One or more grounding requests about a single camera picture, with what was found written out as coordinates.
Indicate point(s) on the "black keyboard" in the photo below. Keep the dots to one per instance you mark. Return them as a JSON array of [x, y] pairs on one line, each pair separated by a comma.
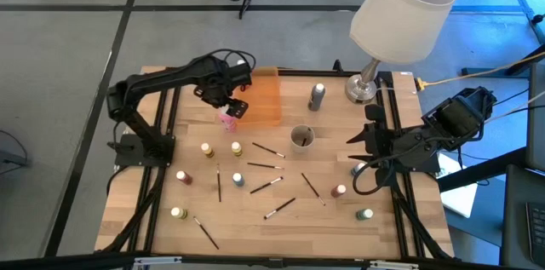
[[537, 231]]

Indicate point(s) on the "yellow power plug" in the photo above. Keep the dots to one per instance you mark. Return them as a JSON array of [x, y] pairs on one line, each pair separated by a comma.
[[420, 84]]

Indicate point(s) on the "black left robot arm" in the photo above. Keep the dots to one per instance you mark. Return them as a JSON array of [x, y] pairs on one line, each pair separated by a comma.
[[170, 75]]

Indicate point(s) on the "silver table lamp white shade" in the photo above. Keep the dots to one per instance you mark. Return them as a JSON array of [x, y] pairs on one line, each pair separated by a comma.
[[404, 18]]

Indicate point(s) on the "small lime paint bottle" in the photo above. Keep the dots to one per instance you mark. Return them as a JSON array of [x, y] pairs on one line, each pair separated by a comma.
[[179, 213]]

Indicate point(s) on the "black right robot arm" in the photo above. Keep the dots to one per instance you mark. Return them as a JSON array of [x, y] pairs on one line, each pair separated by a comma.
[[460, 118]]

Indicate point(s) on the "large pink paint bottle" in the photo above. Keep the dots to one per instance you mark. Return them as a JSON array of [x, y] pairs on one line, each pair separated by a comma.
[[229, 123]]

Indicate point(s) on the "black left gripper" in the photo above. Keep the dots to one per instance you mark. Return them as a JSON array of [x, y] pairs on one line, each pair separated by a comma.
[[219, 89]]

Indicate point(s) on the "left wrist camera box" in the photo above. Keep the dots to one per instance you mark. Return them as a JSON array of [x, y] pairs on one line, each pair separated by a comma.
[[239, 108]]

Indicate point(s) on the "small magenta paint bottle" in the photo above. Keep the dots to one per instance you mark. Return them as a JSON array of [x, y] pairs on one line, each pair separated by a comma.
[[338, 191]]

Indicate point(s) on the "small golden yellow paint bottle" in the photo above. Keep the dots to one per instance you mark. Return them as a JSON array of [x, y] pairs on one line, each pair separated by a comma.
[[207, 151]]

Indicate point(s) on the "beige plastic cup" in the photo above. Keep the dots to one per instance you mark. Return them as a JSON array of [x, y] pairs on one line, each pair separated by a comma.
[[302, 149]]

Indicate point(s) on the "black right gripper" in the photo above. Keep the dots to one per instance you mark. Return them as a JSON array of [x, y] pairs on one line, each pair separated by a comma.
[[385, 146]]

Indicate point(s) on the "small brown paint bottle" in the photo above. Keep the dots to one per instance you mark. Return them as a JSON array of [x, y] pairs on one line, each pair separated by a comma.
[[185, 178]]

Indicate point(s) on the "small green paint bottle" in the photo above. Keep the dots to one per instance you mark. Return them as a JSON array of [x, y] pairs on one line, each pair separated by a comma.
[[364, 214]]

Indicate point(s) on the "silver metal bracket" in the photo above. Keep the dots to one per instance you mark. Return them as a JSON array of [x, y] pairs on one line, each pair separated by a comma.
[[157, 260], [394, 265]]

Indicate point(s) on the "thin black paintbrush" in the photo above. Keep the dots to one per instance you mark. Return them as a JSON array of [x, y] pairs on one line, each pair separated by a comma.
[[264, 165], [268, 150], [219, 185], [206, 233], [313, 189]]

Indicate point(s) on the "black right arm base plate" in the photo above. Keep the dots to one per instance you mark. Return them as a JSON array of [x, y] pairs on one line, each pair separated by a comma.
[[430, 165]]

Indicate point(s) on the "white board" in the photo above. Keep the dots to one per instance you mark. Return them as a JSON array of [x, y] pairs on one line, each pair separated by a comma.
[[457, 195]]

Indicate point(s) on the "large grey paint bottle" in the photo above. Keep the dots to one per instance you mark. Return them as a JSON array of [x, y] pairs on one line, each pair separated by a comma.
[[316, 99]]

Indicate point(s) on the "small lemon yellow paint bottle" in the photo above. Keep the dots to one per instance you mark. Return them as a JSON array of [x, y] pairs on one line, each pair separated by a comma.
[[236, 149]]

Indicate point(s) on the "small blue paint bottle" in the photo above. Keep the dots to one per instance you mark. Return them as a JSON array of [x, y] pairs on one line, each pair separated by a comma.
[[357, 170], [238, 179]]

